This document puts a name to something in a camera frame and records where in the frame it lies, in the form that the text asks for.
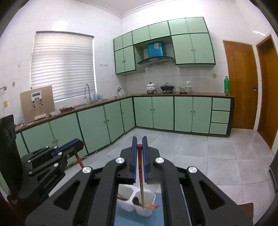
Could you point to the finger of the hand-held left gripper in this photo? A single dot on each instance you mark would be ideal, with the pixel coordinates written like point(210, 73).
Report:
point(65, 144)
point(75, 150)

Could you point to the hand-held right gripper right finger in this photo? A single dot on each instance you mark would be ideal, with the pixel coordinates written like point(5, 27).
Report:
point(145, 171)

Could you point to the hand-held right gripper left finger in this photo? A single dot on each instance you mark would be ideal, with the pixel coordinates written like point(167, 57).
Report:
point(135, 171)

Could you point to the red-ended wooden chopstick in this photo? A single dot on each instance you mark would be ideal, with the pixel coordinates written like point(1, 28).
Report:
point(152, 206)
point(80, 162)
point(141, 191)

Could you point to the white plastic container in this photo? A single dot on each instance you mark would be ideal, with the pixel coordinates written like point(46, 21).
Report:
point(128, 205)
point(147, 211)

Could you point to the white cloth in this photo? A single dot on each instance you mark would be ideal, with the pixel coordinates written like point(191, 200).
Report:
point(54, 112)

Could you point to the blue table mat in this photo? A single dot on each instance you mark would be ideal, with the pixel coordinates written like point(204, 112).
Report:
point(139, 220)

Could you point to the cardboard sheet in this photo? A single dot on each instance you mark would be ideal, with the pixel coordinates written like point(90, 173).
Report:
point(26, 108)

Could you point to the chrome sink faucet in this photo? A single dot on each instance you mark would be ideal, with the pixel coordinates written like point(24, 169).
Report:
point(90, 95)

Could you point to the green base cabinets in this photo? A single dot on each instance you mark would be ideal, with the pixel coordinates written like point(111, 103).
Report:
point(162, 113)

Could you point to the small chrome tap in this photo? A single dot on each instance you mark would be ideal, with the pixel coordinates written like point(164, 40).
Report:
point(119, 92)

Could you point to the white window blind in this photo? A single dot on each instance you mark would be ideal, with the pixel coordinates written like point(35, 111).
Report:
point(63, 65)

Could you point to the white cooking pot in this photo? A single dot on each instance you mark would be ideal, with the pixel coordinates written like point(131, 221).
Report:
point(151, 88)

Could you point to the black wok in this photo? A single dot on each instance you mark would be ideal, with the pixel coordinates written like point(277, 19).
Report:
point(167, 87)

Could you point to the stack of bowls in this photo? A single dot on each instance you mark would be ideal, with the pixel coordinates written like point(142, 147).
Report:
point(178, 89)

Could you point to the range hood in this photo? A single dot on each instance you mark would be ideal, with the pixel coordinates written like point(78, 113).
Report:
point(156, 60)

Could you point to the green bottle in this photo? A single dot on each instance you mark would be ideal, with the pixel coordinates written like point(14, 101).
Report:
point(226, 85)

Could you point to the wooden door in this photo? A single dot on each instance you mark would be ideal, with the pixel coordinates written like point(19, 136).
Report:
point(269, 97)
point(239, 87)

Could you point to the yellow wall outlet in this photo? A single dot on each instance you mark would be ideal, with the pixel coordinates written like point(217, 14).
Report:
point(5, 103)

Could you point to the wall towel rail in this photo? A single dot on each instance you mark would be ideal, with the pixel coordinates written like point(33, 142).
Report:
point(3, 87)

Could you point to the green wall cabinets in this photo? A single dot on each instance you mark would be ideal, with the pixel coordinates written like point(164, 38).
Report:
point(195, 47)

